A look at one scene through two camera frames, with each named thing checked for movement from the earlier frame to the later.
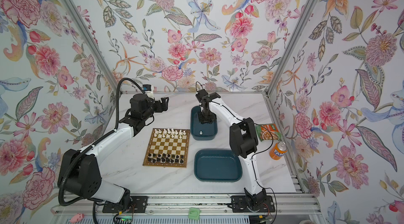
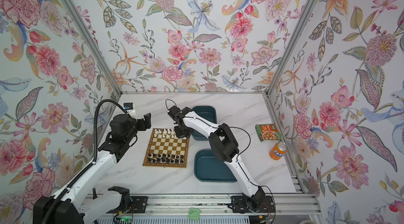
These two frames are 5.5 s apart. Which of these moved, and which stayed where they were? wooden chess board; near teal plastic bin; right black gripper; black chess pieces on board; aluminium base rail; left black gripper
Moved: right black gripper; left black gripper
Stayed: wooden chess board; aluminium base rail; black chess pieces on board; near teal plastic bin
